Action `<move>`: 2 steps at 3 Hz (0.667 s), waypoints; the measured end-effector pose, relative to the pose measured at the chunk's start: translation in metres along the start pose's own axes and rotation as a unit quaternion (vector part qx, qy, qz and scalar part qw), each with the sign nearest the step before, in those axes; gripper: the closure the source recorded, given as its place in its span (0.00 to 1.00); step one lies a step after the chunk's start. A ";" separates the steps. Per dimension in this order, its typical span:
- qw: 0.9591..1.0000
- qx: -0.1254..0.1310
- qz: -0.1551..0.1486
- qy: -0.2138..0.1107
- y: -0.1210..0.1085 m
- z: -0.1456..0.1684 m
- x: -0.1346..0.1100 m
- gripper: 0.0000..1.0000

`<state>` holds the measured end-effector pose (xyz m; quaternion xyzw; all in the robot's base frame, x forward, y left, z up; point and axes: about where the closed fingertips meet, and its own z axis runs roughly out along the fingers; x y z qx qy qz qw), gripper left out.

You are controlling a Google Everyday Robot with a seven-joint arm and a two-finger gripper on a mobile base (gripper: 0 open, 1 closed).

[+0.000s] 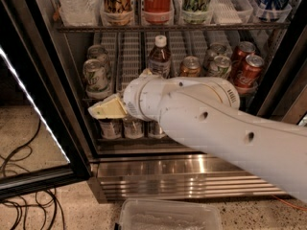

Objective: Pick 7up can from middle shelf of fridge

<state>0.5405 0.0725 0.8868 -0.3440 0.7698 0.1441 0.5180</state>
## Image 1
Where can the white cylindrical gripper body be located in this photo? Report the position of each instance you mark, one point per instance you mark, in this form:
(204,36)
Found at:
(132,98)

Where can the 7up can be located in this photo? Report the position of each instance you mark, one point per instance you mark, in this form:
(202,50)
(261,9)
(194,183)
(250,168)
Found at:
(97,86)
(97,51)
(215,49)
(219,72)

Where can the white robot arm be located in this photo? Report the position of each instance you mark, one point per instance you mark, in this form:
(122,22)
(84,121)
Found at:
(203,114)

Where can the brown tea bottle middle shelf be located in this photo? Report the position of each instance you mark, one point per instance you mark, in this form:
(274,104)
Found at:
(159,59)

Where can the brown bottle bottom shelf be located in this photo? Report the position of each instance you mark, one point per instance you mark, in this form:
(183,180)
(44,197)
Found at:
(111,129)

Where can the clear water bottle bottom shelf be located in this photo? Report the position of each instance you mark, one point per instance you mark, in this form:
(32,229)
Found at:
(133,128)

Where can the clear water bottle shelf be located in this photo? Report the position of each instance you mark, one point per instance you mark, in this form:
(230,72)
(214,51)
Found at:
(133,128)
(79,13)

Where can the empty white shelf tray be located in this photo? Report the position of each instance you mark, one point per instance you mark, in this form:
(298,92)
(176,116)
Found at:
(129,60)

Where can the silver can bottom shelf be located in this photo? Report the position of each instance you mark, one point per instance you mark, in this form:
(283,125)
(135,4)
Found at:
(155,130)

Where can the gold soda can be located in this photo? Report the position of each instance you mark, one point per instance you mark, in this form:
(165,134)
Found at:
(190,67)

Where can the stainless fridge base grille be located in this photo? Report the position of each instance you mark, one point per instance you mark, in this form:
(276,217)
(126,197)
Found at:
(184,176)

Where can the gold tall can top shelf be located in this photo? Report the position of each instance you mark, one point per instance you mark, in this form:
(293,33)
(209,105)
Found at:
(116,12)

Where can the green tall can top shelf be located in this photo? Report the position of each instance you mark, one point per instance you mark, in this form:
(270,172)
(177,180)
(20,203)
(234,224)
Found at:
(195,11)

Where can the open fridge glass door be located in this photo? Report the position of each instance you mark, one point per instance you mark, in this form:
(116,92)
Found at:
(43,139)

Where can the clear water bottle top shelf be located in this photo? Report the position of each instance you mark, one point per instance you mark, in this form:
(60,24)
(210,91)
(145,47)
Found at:
(79,13)

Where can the rear red cola can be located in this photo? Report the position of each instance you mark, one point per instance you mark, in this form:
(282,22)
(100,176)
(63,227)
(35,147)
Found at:
(243,49)

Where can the red cola can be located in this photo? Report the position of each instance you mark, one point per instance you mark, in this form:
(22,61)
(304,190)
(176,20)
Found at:
(249,71)
(243,49)

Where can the front red cola can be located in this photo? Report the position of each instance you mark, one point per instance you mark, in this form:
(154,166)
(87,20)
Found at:
(249,71)

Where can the right sliding fridge door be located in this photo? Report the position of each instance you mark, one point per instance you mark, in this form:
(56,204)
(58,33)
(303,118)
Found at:
(281,95)

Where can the red coca cola bottle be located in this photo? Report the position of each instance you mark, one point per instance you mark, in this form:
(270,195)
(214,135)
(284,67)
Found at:
(157,11)

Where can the clear plastic bin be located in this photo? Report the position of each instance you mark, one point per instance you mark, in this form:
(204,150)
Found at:
(152,214)

